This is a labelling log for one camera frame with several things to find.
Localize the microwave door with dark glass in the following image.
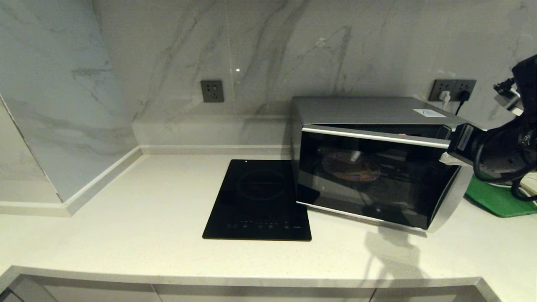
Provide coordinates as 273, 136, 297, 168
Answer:
296, 124, 473, 232

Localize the lilac round plate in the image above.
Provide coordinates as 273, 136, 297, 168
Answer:
322, 151, 382, 183

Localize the white paper sheet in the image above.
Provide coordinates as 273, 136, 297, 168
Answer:
413, 108, 448, 118

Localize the silver microwave oven body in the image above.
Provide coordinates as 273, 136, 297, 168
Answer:
291, 96, 488, 232

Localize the green plastic tray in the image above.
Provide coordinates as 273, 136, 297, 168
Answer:
464, 174, 537, 218

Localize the black induction cooktop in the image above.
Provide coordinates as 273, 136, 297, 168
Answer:
202, 159, 312, 242

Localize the beige cabinet corner panel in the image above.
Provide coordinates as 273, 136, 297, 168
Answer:
8, 276, 60, 302

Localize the black power plug with cord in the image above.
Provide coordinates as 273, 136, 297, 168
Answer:
456, 89, 472, 116

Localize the grey double wall socket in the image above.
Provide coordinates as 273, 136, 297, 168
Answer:
428, 78, 477, 102

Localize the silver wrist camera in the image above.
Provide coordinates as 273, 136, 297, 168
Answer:
493, 77, 525, 117

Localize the grey single wall socket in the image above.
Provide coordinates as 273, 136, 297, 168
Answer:
200, 79, 224, 103

